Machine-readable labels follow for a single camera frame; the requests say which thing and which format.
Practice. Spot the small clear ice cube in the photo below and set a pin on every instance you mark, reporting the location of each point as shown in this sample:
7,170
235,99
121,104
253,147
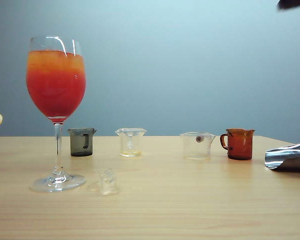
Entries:
108,183

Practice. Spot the dark grey measuring cup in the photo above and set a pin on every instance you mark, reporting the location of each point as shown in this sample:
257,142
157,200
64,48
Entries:
81,146

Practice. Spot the stemmed wine glass with juice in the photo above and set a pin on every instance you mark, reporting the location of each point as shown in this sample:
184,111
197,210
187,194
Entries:
56,87

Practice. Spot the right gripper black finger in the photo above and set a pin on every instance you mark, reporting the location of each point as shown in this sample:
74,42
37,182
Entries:
297,3

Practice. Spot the clear measuring cup yellow residue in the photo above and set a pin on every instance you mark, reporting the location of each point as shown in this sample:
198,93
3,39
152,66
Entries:
131,143

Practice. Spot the clear measuring cup brown spot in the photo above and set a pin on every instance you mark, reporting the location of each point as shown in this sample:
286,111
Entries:
197,153

